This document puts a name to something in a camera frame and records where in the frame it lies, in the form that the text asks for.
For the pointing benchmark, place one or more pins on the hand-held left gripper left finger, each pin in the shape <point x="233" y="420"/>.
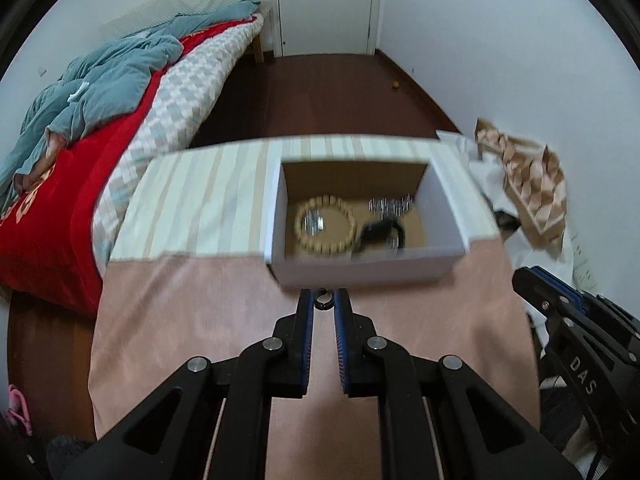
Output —
<point x="305" y="340"/>

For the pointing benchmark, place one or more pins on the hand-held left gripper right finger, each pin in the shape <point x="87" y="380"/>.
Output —
<point x="342" y="340"/>

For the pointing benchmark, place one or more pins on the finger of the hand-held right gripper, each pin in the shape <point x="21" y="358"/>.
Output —
<point x="542" y="287"/>

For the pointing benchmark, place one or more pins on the white cardboard box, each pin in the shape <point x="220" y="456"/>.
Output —
<point x="360" y="272"/>

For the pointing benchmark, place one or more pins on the brown patterned scarf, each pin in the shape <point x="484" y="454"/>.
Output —
<point x="537" y="195"/>

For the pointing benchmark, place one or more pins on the pink striped tablecloth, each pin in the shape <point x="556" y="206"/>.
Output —
<point x="175" y="310"/>

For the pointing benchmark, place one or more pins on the person's left leg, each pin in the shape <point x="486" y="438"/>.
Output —
<point x="70" y="460"/>

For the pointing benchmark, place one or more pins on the bed with red blanket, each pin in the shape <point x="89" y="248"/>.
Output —
<point x="65" y="200"/>

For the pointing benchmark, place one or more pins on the pink slipper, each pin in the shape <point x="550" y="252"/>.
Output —
<point x="20" y="410"/>

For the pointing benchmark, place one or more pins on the wooden bed leg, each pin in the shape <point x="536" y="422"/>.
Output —
<point x="261" y="40"/>

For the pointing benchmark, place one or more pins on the blue-grey quilt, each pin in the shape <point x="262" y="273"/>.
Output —
<point x="110" y="80"/>

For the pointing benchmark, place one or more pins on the white door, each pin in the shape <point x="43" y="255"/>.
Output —
<point x="325" y="5"/>

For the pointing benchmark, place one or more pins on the white paper tag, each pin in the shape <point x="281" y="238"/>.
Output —
<point x="79" y="91"/>

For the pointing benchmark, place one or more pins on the white wall sockets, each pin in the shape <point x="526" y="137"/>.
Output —
<point x="582" y="265"/>

